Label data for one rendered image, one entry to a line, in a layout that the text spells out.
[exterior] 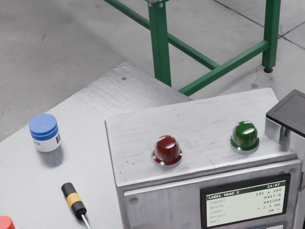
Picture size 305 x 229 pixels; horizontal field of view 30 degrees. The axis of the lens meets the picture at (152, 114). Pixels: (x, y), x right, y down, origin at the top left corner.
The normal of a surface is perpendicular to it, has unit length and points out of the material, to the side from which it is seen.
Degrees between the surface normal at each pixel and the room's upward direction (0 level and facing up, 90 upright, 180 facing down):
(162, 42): 90
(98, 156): 0
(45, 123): 0
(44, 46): 0
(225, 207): 90
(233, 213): 90
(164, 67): 90
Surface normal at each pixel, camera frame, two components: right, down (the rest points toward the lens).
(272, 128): -0.70, 0.52
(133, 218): 0.18, 0.66
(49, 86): -0.07, -0.73
